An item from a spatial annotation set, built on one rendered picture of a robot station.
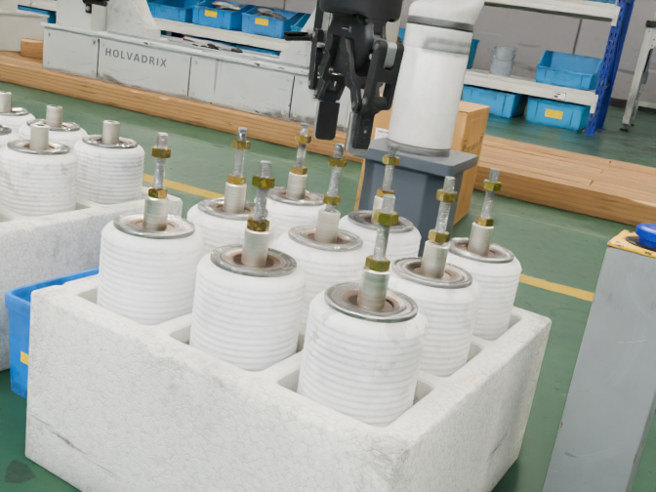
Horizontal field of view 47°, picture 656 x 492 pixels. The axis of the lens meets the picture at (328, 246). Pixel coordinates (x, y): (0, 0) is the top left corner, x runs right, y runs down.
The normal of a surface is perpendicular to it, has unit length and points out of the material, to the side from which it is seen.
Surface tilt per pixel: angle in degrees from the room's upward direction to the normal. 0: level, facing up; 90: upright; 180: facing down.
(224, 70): 90
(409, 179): 90
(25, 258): 90
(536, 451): 0
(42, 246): 90
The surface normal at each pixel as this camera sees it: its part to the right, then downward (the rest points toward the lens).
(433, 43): -0.22, 0.25
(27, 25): 0.90, 0.25
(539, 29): -0.42, 0.20
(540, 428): 0.15, -0.95
